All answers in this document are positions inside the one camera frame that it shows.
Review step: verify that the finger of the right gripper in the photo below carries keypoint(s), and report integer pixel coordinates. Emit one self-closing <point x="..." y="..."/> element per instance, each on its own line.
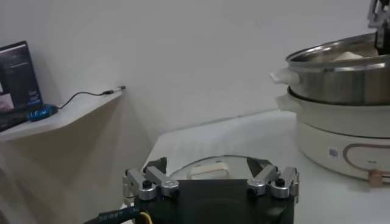
<point x="382" y="39"/>

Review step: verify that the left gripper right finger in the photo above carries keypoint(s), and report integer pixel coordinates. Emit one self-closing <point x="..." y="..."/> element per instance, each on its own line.
<point x="265" y="178"/>

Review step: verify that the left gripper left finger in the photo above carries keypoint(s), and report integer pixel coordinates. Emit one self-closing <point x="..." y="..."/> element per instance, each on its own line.
<point x="158" y="179"/>

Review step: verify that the white steamed baozi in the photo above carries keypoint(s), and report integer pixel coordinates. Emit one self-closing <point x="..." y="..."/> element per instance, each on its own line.
<point x="347" y="56"/>

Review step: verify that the oval glass pot lid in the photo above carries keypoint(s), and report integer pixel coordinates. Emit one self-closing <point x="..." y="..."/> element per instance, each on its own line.
<point x="210" y="170"/>

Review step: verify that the stainless steel steamer basket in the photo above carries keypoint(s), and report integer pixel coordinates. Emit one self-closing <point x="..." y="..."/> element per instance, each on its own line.
<point x="335" y="85"/>

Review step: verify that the cream electric cooker base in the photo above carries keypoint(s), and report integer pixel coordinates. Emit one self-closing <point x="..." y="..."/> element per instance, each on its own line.
<point x="320" y="137"/>

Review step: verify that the white side table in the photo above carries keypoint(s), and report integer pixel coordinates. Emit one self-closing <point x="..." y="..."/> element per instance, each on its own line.
<point x="67" y="117"/>

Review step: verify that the blue computer mouse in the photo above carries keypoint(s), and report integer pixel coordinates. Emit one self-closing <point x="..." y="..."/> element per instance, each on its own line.
<point x="41" y="112"/>

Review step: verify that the black laptop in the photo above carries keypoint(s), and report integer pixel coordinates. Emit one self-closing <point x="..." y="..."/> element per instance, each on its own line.
<point x="18" y="76"/>

